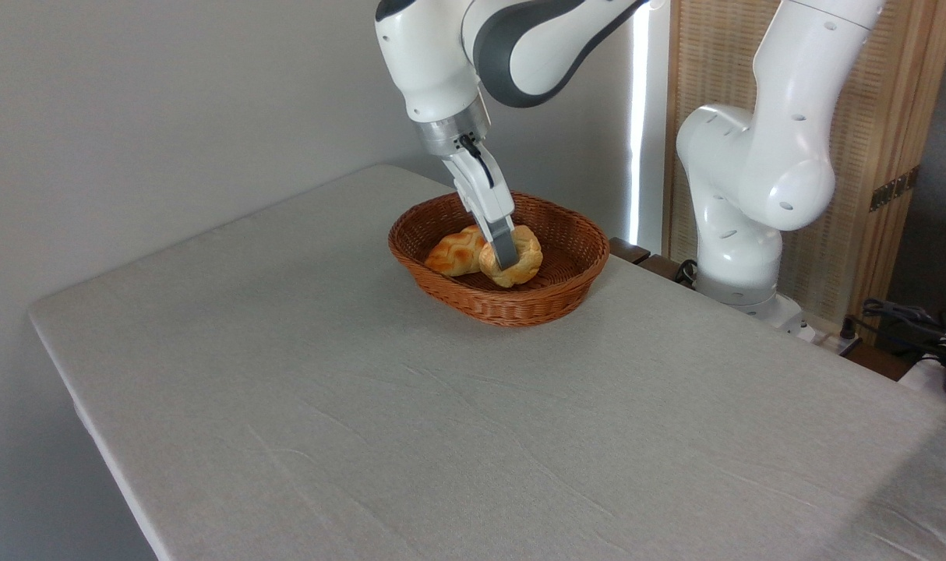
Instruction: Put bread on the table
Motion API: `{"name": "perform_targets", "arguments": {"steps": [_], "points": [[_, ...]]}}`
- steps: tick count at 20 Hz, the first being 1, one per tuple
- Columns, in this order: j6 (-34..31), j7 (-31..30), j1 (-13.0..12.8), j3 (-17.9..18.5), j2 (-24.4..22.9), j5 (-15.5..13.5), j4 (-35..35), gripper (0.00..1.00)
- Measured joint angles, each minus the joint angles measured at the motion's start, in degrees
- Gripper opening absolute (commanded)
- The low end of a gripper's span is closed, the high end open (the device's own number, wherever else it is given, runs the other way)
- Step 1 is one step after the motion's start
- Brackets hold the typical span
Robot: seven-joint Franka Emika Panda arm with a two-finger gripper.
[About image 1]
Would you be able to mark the dark wooden furniture edge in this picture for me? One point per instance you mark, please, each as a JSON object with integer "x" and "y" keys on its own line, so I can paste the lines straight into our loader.
{"x": 629, "y": 251}

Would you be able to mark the grey tablecloth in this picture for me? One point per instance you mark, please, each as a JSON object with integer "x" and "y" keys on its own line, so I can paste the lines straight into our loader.
{"x": 442, "y": 428}

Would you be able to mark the wooden folding screen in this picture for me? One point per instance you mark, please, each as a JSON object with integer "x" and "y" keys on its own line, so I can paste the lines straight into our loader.
{"x": 901, "y": 78}

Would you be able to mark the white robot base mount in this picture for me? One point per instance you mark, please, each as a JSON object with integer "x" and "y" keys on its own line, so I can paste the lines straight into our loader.
{"x": 792, "y": 315}

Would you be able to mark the round pale bread roll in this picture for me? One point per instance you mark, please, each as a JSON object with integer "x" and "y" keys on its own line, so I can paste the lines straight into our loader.
{"x": 529, "y": 257}

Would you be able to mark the brown wicker basket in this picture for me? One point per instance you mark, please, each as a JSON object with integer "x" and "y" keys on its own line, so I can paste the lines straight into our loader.
{"x": 520, "y": 308}

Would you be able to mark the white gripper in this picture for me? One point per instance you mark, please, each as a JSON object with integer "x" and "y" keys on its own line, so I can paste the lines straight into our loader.
{"x": 485, "y": 195}

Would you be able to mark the metal screen hinge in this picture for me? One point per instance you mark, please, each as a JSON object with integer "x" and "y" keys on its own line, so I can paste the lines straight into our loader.
{"x": 894, "y": 188}

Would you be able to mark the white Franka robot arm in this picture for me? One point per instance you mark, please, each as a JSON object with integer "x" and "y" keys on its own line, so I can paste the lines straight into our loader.
{"x": 434, "y": 54}

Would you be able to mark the braided golden bread roll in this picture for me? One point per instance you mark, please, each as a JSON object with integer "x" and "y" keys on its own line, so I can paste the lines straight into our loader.
{"x": 453, "y": 253}

